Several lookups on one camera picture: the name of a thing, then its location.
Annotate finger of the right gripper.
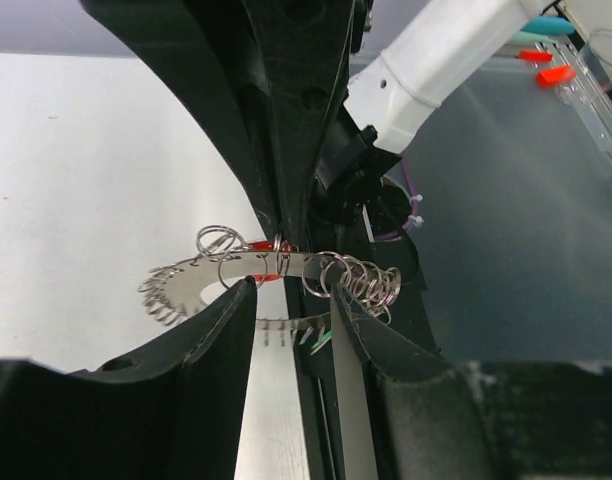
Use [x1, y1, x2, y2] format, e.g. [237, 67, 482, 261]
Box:
[82, 1, 280, 235]
[244, 1, 355, 245]

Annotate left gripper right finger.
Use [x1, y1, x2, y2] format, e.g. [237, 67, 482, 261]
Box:
[330, 286, 612, 479]

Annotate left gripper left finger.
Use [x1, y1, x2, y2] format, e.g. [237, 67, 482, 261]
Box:
[0, 278, 257, 479]

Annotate metal keyring disc with rings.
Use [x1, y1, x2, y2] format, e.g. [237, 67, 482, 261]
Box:
[138, 224, 402, 345]

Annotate red tag key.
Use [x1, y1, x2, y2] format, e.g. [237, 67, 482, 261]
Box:
[249, 240, 296, 287]

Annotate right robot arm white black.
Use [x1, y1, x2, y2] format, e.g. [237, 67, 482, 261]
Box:
[83, 1, 544, 246]

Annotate green key tag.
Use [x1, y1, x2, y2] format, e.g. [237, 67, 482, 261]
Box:
[310, 330, 331, 355]

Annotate red plastic parts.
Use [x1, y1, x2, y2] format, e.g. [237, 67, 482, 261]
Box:
[517, 49, 576, 89]

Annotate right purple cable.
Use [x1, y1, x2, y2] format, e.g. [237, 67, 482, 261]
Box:
[373, 159, 425, 244]

